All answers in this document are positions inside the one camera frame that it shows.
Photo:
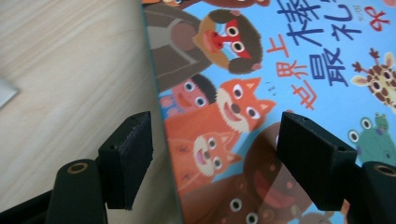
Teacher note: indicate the white expandable book rack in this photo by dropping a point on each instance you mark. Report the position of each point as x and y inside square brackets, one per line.
[5, 93]

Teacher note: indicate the light blue animal picture book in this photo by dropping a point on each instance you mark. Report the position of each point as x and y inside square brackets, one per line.
[236, 62]

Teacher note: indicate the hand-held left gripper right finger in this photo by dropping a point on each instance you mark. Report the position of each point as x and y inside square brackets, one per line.
[314, 158]

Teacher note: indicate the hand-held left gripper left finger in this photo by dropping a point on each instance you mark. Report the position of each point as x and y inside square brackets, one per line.
[124, 161]

